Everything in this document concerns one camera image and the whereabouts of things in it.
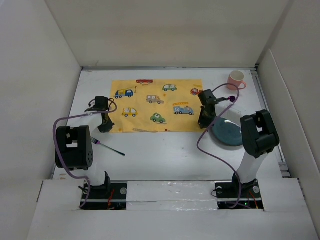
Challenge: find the yellow car-print cloth placemat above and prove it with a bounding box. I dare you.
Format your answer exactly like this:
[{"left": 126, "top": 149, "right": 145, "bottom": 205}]
[{"left": 110, "top": 79, "right": 203, "bottom": 133}]

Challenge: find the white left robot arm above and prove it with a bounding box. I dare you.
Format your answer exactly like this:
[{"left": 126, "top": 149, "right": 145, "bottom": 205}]
[{"left": 52, "top": 96, "right": 118, "bottom": 186}]

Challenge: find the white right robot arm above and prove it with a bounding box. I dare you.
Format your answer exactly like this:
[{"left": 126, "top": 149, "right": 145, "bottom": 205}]
[{"left": 196, "top": 89, "right": 280, "bottom": 197}]

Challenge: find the teal ceramic plate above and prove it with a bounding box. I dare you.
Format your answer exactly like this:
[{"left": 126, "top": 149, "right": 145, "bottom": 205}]
[{"left": 211, "top": 117, "right": 243, "bottom": 147}]

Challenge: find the purple metallic spoon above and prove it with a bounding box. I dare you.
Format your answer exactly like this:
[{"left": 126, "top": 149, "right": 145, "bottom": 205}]
[{"left": 227, "top": 96, "right": 236, "bottom": 103}]

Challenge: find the iridescent purple fork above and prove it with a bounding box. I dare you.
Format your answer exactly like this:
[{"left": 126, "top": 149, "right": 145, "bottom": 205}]
[{"left": 90, "top": 137, "right": 126, "bottom": 156}]

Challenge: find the pink ceramic mug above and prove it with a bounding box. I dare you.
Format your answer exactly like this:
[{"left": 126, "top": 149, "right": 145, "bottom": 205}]
[{"left": 226, "top": 70, "right": 247, "bottom": 91}]

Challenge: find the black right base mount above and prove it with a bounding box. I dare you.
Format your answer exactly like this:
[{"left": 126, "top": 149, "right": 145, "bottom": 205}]
[{"left": 210, "top": 180, "right": 264, "bottom": 210}]

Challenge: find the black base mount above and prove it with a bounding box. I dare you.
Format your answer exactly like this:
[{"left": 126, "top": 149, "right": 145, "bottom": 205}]
[
  {"left": 80, "top": 181, "right": 128, "bottom": 211},
  {"left": 210, "top": 180, "right": 264, "bottom": 210}
]

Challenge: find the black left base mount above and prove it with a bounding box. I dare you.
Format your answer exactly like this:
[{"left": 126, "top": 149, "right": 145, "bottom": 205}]
[{"left": 80, "top": 181, "right": 128, "bottom": 211}]

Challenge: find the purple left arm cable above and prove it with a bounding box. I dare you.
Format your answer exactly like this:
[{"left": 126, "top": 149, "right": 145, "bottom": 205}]
[{"left": 52, "top": 97, "right": 118, "bottom": 208}]

